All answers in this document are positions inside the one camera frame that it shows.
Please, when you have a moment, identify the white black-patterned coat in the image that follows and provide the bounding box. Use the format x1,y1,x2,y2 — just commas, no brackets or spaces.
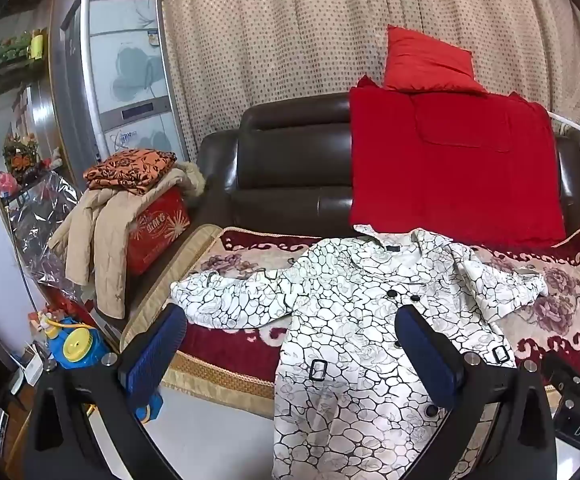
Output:
170,225,551,480

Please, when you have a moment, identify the red cardboard box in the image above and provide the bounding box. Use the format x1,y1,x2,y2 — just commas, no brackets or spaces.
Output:
124,187,191,277

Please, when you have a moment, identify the clear plastic sheet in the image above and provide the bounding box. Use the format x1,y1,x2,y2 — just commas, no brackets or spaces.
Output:
10,172,95,321

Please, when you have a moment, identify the red blanket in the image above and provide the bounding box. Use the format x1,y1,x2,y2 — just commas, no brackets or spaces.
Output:
348,74,567,248

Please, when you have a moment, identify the red pillow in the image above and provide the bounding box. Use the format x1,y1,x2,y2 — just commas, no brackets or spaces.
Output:
383,25,488,95

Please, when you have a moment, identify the artificial flower bouquet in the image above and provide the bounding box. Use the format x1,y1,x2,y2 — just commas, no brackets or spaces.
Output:
2,132,40,181

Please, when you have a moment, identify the silver refrigerator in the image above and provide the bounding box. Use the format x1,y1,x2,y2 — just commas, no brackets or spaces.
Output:
50,0,191,181

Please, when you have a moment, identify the blue and yellow toy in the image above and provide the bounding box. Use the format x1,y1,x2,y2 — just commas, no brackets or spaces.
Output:
44,316,165,423

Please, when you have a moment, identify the floral sofa blanket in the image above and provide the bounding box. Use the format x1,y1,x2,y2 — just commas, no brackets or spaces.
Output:
120,220,580,480

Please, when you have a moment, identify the beige dotted curtain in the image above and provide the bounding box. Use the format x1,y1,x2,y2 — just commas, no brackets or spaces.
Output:
120,0,580,161

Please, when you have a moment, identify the dark brown leather sofa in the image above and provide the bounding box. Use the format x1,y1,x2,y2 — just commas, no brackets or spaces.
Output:
190,92,580,241

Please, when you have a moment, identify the wooden display cabinet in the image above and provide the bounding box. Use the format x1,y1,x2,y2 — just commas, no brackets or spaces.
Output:
0,0,88,311

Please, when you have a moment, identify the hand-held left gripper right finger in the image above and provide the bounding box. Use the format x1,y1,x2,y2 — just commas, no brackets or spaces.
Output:
395,304,557,480

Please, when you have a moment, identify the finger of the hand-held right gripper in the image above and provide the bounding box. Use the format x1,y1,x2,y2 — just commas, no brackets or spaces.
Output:
540,352,580,402

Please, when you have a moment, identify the orange black-patterned cloth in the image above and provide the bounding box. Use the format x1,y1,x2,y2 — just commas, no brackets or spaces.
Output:
83,149,178,196

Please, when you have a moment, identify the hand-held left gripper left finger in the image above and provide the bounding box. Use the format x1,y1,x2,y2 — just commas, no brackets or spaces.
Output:
22,303,188,480

